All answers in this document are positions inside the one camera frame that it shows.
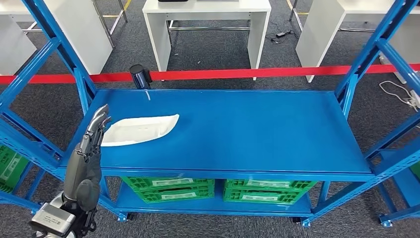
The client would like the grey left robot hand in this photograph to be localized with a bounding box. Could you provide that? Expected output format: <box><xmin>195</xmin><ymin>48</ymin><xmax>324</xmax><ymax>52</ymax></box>
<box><xmin>63</xmin><ymin>104</ymin><xmax>112</xmax><ymax>213</ymax></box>

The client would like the white curved plastic part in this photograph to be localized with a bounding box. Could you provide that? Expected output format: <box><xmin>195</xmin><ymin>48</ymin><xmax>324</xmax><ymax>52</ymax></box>
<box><xmin>100</xmin><ymin>114</ymin><xmax>180</xmax><ymax>147</ymax></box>

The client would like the blue metal shelf rack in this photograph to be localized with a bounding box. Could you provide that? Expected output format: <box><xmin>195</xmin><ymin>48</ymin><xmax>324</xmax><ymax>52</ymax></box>
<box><xmin>0</xmin><ymin>161</ymin><xmax>47</xmax><ymax>212</ymax></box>
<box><xmin>377</xmin><ymin>148</ymin><xmax>420</xmax><ymax>228</ymax></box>
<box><xmin>0</xmin><ymin>0</ymin><xmax>420</xmax><ymax>228</ymax></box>

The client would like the white desk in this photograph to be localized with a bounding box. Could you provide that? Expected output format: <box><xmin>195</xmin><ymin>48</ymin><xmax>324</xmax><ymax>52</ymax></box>
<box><xmin>142</xmin><ymin>0</ymin><xmax>272</xmax><ymax>81</ymax></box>
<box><xmin>0</xmin><ymin>0</ymin><xmax>114</xmax><ymax>76</ymax></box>
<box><xmin>295</xmin><ymin>0</ymin><xmax>420</xmax><ymax>83</ymax></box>

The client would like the red barrier belt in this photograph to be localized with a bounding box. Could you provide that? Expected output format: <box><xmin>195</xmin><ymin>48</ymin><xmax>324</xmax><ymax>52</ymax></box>
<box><xmin>0</xmin><ymin>63</ymin><xmax>420</xmax><ymax>85</ymax></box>

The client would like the black power adapter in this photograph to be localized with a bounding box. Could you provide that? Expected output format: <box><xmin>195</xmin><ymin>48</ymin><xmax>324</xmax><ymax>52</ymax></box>
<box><xmin>265</xmin><ymin>29</ymin><xmax>293</xmax><ymax>43</ymax></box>

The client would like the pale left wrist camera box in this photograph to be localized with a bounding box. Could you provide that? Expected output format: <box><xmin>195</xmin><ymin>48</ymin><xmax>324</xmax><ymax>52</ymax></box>
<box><xmin>29</xmin><ymin>202</ymin><xmax>77</xmax><ymax>236</ymax></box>

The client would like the chrome barrier post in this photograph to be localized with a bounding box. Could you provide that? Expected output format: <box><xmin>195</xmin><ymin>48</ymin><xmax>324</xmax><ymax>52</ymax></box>
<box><xmin>129</xmin><ymin>64</ymin><xmax>153</xmax><ymax>90</ymax></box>

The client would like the white power adapter with cable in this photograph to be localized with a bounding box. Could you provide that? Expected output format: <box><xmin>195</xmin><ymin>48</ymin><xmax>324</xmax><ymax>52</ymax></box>
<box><xmin>379</xmin><ymin>80</ymin><xmax>420</xmax><ymax>113</ymax></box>

